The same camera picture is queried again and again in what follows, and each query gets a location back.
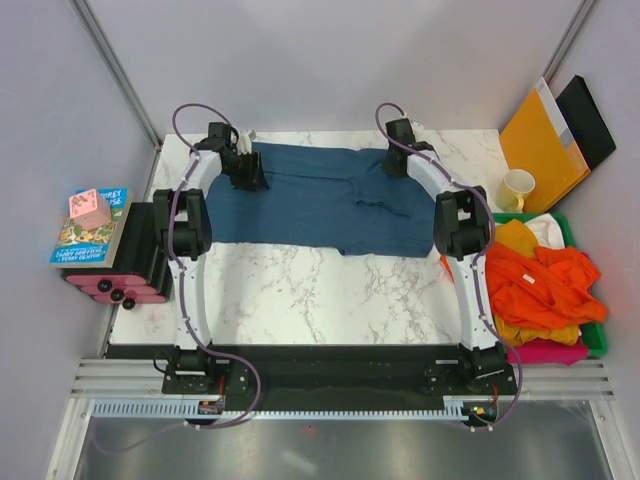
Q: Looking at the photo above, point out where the blue t shirt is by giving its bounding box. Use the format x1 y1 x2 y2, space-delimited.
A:
206 143 435 258

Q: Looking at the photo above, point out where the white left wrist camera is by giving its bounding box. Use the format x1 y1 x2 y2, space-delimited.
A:
236 130 257 155

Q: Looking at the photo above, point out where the pink t shirt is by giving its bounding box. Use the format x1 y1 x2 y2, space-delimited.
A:
515 339 590 366

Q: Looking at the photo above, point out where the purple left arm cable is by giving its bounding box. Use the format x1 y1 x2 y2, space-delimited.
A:
92 103 264 453

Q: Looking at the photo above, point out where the white t shirt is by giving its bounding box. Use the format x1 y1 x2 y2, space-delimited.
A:
525 213 566 249

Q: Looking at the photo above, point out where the blue paperback book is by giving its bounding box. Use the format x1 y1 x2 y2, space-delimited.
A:
49 187 132 269

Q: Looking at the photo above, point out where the white cable duct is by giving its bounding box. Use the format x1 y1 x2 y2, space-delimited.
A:
92 398 499 421

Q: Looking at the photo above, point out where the orange folder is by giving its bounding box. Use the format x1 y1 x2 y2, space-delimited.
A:
499 78 591 213

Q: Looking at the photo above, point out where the black box under book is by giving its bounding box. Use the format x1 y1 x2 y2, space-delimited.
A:
112 202 172 303

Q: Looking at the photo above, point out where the pink black dumbbell set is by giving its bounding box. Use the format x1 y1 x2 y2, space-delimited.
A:
61 266 173 310

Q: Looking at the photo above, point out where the green plastic bin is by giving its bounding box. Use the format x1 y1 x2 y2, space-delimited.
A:
494 212 609 358

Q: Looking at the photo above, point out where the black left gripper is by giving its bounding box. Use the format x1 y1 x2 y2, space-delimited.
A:
223 151 270 193

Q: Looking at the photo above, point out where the pink dice cube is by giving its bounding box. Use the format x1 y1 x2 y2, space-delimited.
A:
69 189 111 230

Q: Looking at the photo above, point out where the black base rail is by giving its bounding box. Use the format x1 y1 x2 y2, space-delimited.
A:
162 345 516 410

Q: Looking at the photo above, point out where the orange t shirt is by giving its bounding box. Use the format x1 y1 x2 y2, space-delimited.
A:
441 242 608 330

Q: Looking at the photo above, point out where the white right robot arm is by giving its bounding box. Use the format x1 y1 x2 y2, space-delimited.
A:
378 117 507 394

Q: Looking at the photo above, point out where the black flat box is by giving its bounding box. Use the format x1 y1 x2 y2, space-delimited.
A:
556 75 617 171

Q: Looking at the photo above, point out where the yellow mug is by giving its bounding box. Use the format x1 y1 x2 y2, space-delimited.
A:
496 169 536 213

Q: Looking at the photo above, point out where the yellow t shirt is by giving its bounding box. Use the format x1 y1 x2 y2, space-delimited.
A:
487 219 580 347

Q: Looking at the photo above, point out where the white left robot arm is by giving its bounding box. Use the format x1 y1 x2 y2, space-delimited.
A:
152 122 269 393

